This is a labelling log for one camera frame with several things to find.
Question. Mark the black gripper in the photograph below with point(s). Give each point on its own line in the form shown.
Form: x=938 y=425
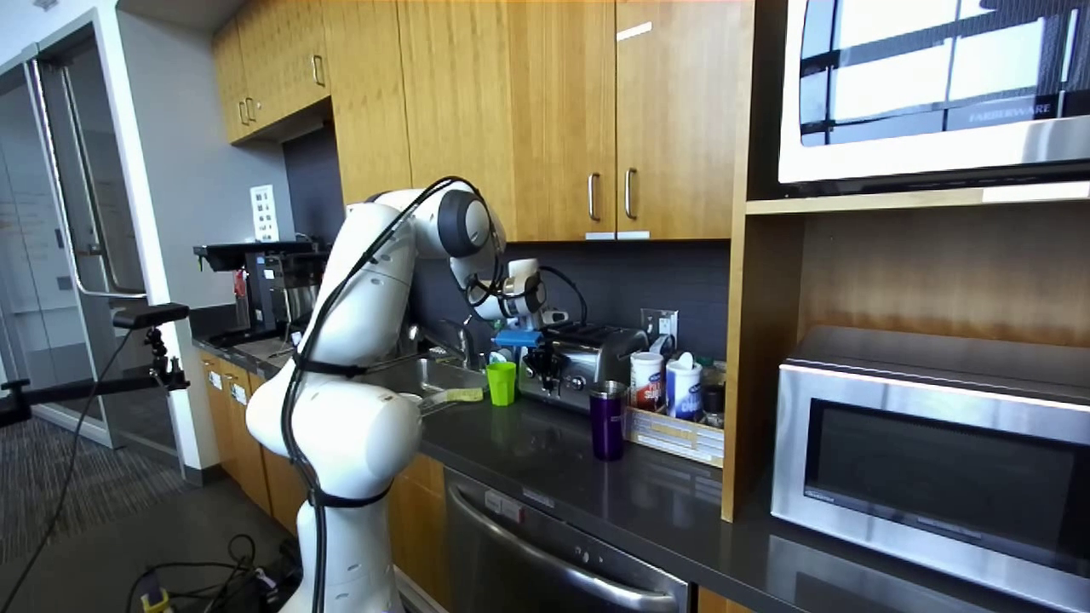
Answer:
x=539 y=330

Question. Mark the silver toaster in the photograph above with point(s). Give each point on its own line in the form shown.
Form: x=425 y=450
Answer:
x=569 y=367

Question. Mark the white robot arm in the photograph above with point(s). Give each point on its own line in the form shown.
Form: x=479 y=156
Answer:
x=345 y=433

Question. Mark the green plastic cup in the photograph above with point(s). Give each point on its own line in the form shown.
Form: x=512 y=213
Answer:
x=501 y=384

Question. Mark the red white canister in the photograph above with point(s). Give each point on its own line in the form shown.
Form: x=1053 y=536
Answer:
x=644 y=380

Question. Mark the purple tumbler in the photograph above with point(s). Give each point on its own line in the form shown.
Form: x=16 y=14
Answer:
x=606 y=422

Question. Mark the yellow sponge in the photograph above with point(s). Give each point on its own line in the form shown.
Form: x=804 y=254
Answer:
x=460 y=397

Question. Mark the white wipes canister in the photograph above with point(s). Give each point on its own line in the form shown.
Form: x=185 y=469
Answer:
x=684 y=385

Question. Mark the cardboard tray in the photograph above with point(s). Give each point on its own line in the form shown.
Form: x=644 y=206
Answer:
x=688 y=440

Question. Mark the stainless dishwasher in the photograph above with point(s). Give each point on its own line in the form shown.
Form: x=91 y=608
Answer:
x=509 y=556

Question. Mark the black coffee machine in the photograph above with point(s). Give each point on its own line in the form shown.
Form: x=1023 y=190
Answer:
x=275 y=286

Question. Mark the upper silver microwave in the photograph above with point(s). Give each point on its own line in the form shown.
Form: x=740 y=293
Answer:
x=880 y=91

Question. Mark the silver microwave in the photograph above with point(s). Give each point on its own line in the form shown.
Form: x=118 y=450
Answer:
x=958 y=456
x=880 y=91

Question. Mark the lower silver microwave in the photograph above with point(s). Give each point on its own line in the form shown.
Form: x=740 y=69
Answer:
x=958 y=456

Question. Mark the blue wrist camera box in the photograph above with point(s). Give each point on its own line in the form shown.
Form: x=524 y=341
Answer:
x=517 y=340

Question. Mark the wall power outlet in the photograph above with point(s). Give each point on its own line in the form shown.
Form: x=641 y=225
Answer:
x=664 y=326

